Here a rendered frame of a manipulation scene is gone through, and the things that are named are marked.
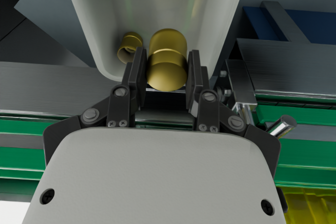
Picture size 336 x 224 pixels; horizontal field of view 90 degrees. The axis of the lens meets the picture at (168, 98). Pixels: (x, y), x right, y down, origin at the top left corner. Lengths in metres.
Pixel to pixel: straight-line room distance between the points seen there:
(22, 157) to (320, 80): 0.46
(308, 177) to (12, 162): 0.44
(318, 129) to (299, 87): 0.06
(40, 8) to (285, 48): 0.58
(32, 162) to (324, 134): 0.41
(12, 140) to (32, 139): 0.03
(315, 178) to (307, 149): 0.10
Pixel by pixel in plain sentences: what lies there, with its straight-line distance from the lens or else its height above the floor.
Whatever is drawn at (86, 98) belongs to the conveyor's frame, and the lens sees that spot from 0.35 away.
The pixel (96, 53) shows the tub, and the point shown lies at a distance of 0.26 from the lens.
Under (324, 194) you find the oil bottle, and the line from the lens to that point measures 0.39.
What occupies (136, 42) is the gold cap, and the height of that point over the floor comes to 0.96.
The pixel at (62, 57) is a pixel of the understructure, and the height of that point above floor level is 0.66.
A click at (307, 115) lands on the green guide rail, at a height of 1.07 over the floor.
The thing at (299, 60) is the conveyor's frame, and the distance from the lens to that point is 0.34.
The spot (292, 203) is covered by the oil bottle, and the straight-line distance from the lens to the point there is 0.36.
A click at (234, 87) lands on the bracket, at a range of 0.24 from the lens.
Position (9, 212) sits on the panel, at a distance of 0.54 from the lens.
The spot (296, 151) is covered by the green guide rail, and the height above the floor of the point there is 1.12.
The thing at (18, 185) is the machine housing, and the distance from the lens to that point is 0.58.
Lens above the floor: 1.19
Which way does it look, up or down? 38 degrees down
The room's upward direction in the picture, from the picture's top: 177 degrees counter-clockwise
